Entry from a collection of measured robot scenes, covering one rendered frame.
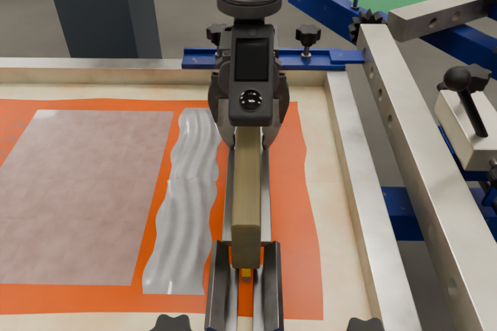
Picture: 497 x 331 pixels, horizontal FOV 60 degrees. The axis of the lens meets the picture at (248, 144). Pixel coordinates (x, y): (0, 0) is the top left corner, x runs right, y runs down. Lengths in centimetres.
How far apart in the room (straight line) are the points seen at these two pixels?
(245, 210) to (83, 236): 25
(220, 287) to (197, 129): 33
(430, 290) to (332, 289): 124
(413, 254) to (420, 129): 123
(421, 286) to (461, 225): 125
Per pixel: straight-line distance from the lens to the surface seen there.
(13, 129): 82
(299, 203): 61
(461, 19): 107
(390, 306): 50
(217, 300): 44
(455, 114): 61
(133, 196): 63
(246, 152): 50
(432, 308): 172
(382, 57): 78
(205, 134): 70
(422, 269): 180
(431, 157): 59
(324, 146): 70
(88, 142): 74
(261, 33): 48
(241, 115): 44
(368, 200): 58
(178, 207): 60
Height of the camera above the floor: 141
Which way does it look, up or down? 41 degrees down
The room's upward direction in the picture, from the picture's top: straight up
